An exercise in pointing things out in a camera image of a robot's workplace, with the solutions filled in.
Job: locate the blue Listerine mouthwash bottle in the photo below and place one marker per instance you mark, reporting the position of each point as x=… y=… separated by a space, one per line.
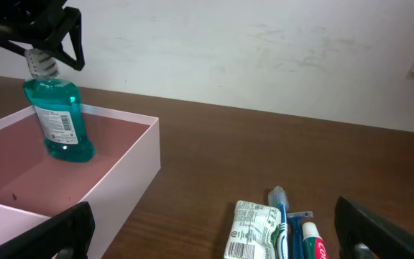
x=57 y=103

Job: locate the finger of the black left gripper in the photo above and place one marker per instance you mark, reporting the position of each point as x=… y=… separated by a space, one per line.
x=55 y=30

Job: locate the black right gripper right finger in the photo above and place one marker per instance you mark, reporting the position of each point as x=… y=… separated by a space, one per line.
x=363 y=234

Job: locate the blue white toothbrush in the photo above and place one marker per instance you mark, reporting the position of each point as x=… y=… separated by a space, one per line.
x=277 y=198

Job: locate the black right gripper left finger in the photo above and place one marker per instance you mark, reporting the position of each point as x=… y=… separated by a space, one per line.
x=66 y=235

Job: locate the green white wipes packet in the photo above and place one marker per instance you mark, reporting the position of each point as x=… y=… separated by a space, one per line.
x=253 y=232

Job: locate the pink cardboard box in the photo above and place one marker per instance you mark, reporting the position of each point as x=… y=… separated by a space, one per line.
x=35 y=186

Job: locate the Colgate toothpaste tube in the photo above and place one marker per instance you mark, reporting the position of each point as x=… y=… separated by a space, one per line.
x=313 y=244

